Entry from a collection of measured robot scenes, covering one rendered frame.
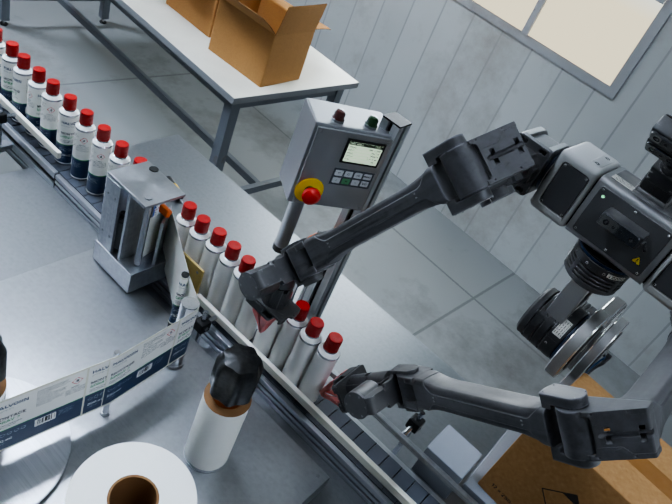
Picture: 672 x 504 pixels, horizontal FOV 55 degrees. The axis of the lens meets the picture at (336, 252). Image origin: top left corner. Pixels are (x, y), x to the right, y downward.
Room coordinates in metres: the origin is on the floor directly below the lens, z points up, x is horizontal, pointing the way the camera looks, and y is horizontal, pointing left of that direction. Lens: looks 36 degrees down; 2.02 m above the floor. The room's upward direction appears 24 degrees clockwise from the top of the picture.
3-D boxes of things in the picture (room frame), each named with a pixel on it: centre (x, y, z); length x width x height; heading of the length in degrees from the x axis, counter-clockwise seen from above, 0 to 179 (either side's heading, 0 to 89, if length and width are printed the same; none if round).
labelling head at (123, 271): (1.13, 0.44, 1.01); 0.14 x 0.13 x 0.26; 65
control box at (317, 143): (1.15, 0.08, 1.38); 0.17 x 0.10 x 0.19; 120
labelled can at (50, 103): (1.43, 0.87, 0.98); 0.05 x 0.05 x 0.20
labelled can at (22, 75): (1.49, 1.00, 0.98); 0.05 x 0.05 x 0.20
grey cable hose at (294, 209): (1.19, 0.12, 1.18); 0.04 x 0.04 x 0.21
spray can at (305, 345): (1.00, -0.03, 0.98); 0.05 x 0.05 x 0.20
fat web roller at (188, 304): (0.92, 0.23, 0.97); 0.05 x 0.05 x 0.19
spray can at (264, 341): (1.05, 0.07, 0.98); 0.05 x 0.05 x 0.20
